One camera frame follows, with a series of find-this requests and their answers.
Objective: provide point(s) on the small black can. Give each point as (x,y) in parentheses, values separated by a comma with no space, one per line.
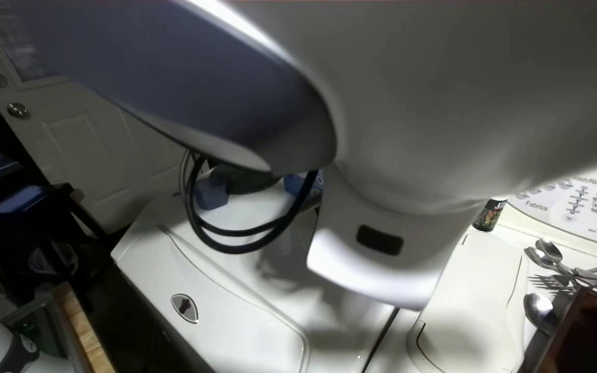
(488,216)

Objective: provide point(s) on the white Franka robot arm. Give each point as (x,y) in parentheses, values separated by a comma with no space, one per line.
(414,104)

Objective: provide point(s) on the wooden base board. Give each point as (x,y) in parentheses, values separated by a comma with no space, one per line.
(83,332)

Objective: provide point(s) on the metal door knob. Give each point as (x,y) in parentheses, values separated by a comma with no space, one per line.
(17,111)

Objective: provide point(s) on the blue plastic measuring cup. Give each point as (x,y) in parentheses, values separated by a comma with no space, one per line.
(298,184)

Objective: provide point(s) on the white panel door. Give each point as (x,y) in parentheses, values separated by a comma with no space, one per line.
(97,158)

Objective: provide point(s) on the white washing machine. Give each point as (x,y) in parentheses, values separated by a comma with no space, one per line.
(242,311)

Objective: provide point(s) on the dark brown tray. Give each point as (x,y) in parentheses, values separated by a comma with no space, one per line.
(589,332)

